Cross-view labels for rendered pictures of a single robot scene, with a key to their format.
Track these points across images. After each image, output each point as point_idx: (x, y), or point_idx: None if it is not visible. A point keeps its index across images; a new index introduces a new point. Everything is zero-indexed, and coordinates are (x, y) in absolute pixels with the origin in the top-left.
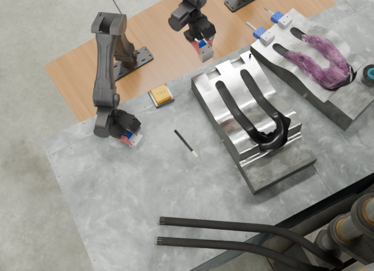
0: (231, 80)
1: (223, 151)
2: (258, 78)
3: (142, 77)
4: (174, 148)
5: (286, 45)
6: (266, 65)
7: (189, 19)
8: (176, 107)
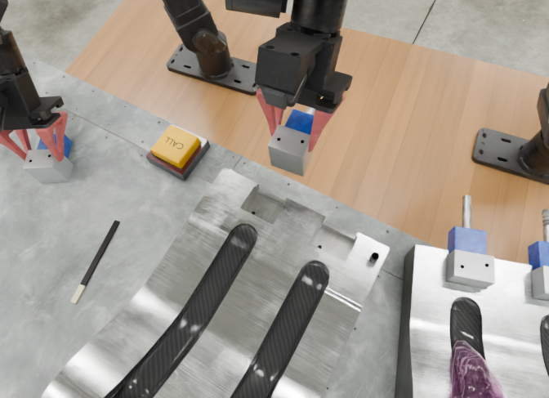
0: (271, 257)
1: None
2: (326, 322)
3: (203, 103)
4: (74, 245)
5: (493, 334)
6: (401, 318)
7: None
8: (171, 194)
